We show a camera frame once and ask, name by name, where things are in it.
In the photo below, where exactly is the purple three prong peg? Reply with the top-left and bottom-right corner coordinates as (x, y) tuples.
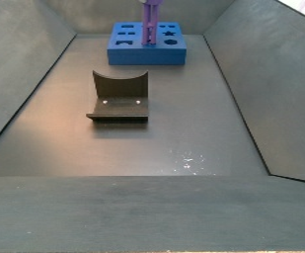
(139, 0), (163, 45)

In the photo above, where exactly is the blue shape sorting board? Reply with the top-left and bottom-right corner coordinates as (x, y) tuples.
(107, 22), (185, 65)

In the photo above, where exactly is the dark curved holder stand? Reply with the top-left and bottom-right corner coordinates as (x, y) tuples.
(85, 72), (149, 122)

